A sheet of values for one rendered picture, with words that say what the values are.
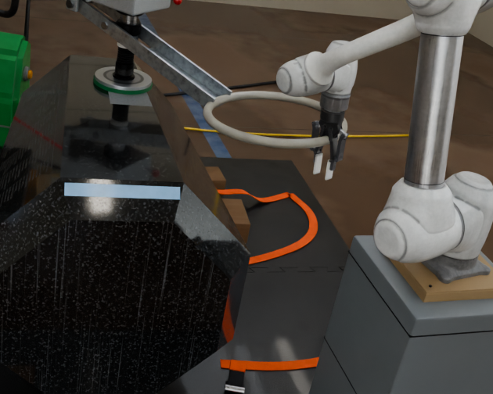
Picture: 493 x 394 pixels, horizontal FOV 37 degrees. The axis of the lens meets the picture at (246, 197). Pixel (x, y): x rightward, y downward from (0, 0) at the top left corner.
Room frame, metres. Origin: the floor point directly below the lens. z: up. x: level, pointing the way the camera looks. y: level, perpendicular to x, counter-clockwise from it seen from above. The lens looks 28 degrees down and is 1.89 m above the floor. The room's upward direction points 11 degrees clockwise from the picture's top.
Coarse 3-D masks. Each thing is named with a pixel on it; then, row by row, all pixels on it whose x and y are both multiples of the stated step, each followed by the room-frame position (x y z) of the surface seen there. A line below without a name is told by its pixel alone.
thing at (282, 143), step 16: (224, 96) 2.43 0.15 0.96; (240, 96) 2.48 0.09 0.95; (256, 96) 2.51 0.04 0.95; (272, 96) 2.52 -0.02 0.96; (288, 96) 2.53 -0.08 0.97; (208, 112) 2.24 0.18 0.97; (224, 128) 2.12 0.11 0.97; (256, 144) 2.07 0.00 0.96; (272, 144) 2.07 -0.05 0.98; (288, 144) 2.07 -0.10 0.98; (304, 144) 2.09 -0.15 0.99; (320, 144) 2.12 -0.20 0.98
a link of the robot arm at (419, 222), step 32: (416, 0) 1.68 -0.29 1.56; (448, 0) 1.67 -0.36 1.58; (480, 0) 1.73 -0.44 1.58; (448, 32) 1.69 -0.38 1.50; (448, 64) 1.69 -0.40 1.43; (416, 96) 1.70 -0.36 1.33; (448, 96) 1.68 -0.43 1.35; (416, 128) 1.68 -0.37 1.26; (448, 128) 1.68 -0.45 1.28; (416, 160) 1.66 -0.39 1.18; (416, 192) 1.63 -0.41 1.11; (448, 192) 1.66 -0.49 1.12; (384, 224) 1.60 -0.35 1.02; (416, 224) 1.59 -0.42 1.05; (448, 224) 1.64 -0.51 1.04; (416, 256) 1.57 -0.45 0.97
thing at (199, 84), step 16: (80, 0) 2.61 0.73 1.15; (96, 16) 2.57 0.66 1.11; (112, 16) 2.68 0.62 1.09; (112, 32) 2.54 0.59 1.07; (144, 32) 2.62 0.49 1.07; (128, 48) 2.51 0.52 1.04; (144, 48) 2.48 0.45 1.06; (160, 48) 2.58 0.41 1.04; (160, 64) 2.45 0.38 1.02; (176, 64) 2.55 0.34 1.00; (192, 64) 2.52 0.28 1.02; (176, 80) 2.41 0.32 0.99; (192, 80) 2.49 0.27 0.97; (208, 80) 2.49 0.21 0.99; (192, 96) 2.38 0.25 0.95; (208, 96) 2.36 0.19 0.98
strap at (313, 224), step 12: (228, 192) 3.29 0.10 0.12; (240, 192) 3.32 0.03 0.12; (300, 204) 3.51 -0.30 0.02; (312, 216) 3.40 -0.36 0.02; (312, 228) 3.27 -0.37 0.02; (300, 240) 3.13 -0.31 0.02; (276, 252) 2.98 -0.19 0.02; (288, 252) 3.00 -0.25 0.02; (228, 360) 2.15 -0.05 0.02; (240, 360) 2.16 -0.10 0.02; (300, 360) 2.23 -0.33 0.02; (312, 360) 2.25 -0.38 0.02
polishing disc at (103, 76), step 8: (96, 72) 2.58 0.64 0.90; (104, 72) 2.59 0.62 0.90; (112, 72) 2.61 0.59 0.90; (136, 72) 2.66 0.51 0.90; (96, 80) 2.52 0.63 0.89; (104, 80) 2.51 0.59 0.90; (112, 80) 2.53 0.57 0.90; (120, 80) 2.54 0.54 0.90; (136, 80) 2.58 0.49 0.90; (144, 80) 2.59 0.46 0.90; (120, 88) 2.48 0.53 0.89; (128, 88) 2.49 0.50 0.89; (136, 88) 2.51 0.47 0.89; (144, 88) 2.53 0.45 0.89
